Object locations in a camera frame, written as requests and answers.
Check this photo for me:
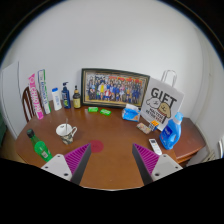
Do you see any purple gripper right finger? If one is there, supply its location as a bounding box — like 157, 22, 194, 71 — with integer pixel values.
132, 143, 182, 185

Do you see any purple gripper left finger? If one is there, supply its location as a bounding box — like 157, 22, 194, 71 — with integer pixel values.
42, 144, 91, 185

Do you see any green plastic bottle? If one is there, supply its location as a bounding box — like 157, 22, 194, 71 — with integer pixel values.
27, 129, 53, 162

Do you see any white remote control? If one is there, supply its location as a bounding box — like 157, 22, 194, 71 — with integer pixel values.
149, 139, 162, 155

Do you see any red round coaster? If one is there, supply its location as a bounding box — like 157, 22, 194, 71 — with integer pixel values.
90, 140, 104, 153

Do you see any patterned mug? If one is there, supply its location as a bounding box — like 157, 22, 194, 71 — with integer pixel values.
56, 124, 77, 145

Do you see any blue detergent bottle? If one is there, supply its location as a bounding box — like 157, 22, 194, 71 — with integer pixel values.
160, 112, 183, 150

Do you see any small snack packet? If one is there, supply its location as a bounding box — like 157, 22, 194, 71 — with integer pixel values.
137, 123, 151, 134

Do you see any small orange blue box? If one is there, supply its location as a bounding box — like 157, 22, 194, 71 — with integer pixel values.
149, 120, 159, 131

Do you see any spoon in mug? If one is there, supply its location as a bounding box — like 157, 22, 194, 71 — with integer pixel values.
65, 118, 68, 135

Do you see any white gift paper bag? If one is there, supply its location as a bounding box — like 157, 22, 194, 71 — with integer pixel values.
140, 70, 184, 131

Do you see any dark blue pump bottle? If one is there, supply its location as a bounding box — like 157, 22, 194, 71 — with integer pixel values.
61, 82, 71, 109

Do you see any dark brown glass bottle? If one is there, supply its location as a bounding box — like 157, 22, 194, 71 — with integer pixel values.
73, 85, 81, 109

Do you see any wooden chair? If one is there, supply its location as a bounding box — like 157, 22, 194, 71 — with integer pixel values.
22, 87, 35, 121

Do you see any white lotion bottle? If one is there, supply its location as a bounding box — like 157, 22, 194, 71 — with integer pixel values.
52, 88, 62, 111

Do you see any framed group photo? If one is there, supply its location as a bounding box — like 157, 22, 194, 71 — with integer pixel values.
81, 68, 150, 108

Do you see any pink toothpaste box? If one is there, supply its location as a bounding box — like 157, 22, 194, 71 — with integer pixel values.
28, 74, 44, 120

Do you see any green white toothpaste box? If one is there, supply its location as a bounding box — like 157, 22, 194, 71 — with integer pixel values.
38, 69, 51, 114

